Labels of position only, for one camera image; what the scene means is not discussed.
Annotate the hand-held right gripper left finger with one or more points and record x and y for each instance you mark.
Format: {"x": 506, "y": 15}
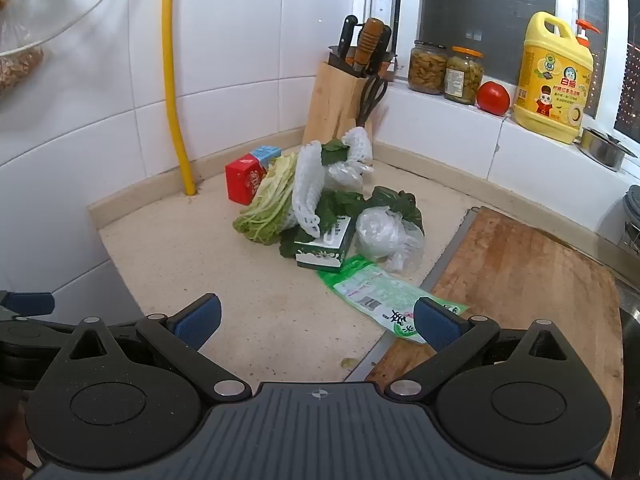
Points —
{"x": 197, "y": 322}

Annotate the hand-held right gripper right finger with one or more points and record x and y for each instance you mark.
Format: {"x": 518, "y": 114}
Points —
{"x": 437, "y": 327}

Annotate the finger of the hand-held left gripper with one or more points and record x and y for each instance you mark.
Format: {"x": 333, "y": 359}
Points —
{"x": 27, "y": 303}

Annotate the green snack packet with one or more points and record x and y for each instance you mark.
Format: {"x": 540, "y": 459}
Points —
{"x": 365, "y": 292}

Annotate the white plastic bag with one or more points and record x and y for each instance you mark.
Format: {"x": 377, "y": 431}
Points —
{"x": 382, "y": 235}

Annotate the napa cabbage leaves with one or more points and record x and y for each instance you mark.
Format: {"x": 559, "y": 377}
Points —
{"x": 265, "y": 205}

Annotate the green white milk carton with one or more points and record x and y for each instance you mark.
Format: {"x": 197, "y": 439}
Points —
{"x": 320, "y": 255}

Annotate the wooden cutting board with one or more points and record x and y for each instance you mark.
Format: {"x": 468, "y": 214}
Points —
{"x": 525, "y": 280}

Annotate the red drink carton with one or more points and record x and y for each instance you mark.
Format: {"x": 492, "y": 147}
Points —
{"x": 242, "y": 180}

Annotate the black scissors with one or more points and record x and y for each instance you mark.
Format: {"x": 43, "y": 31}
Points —
{"x": 366, "y": 107}

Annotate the red tomato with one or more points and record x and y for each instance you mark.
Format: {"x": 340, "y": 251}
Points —
{"x": 492, "y": 99}

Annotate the hanging clear bag of nuts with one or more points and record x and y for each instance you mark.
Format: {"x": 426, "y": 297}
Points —
{"x": 17, "y": 67}

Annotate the steel bowl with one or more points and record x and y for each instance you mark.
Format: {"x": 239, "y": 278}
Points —
{"x": 600, "y": 152}

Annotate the glass jar orange lid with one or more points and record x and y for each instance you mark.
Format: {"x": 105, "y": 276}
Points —
{"x": 462, "y": 80}

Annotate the wooden knife block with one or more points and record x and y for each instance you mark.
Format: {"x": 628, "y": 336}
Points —
{"x": 332, "y": 100}

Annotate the glass jar of pickles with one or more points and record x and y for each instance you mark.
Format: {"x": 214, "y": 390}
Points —
{"x": 427, "y": 70}

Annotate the yellow detergent bottle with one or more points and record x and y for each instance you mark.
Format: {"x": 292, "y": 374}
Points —
{"x": 550, "y": 90}

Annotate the yellow pipe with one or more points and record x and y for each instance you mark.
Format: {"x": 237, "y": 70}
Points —
{"x": 168, "y": 60}

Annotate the window with white frame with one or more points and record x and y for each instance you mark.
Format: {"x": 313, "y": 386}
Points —
{"x": 480, "y": 0}

